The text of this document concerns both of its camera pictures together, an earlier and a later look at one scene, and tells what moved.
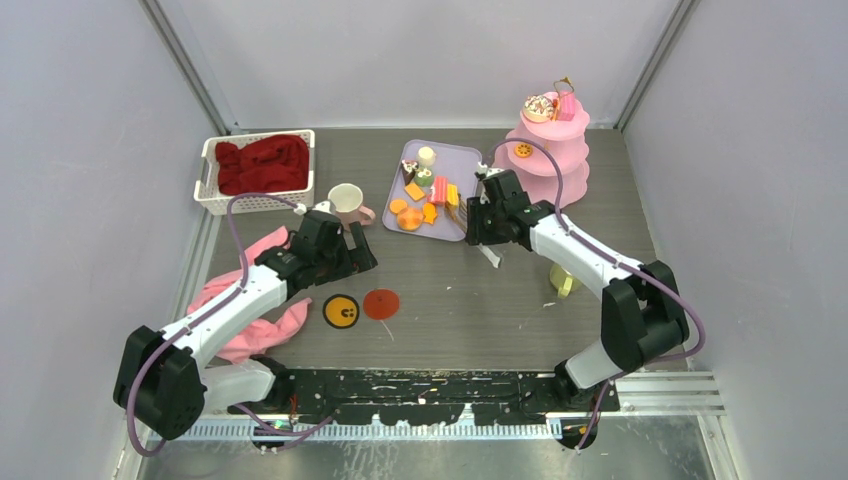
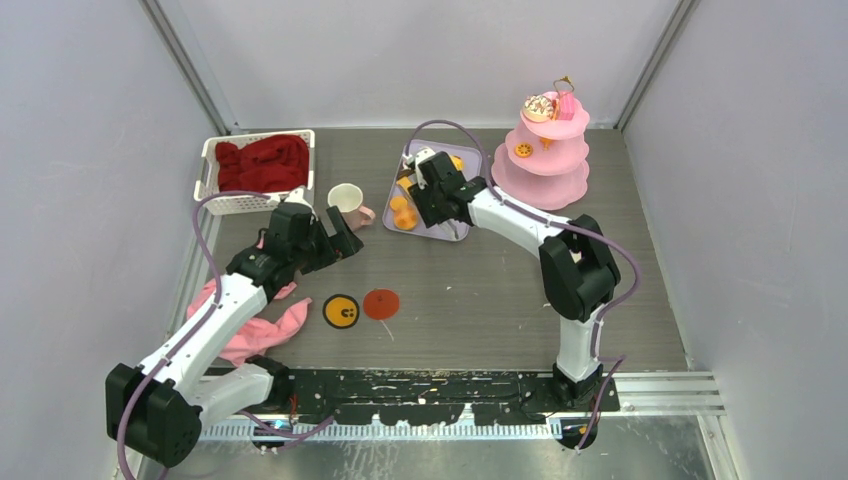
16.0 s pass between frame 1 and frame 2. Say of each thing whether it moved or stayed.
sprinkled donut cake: stayed
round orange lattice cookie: stayed
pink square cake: stayed
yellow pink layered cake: moved
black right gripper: moved
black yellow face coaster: stayed
